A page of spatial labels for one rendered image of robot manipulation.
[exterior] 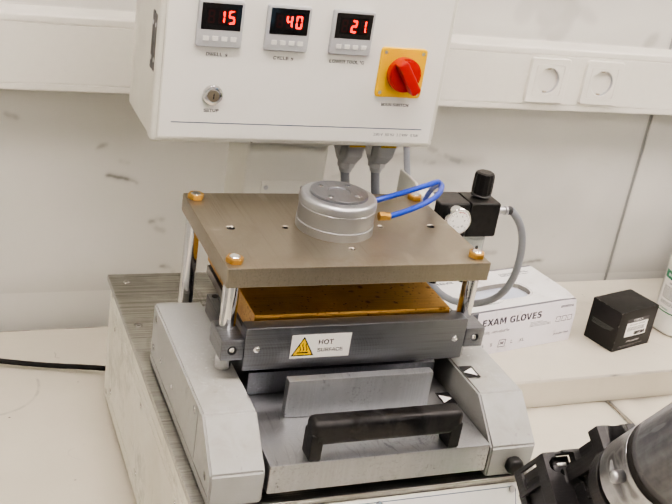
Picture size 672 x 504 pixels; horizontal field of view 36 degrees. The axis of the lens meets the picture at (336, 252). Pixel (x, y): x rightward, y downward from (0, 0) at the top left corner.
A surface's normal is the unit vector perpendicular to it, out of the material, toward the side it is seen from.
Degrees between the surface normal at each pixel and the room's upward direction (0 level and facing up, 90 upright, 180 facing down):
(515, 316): 87
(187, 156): 90
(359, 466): 90
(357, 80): 90
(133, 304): 0
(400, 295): 0
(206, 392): 0
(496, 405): 41
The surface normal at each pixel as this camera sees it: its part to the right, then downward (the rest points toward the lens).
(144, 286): 0.14, -0.90
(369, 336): 0.35, 0.43
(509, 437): 0.34, -0.41
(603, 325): -0.81, 0.12
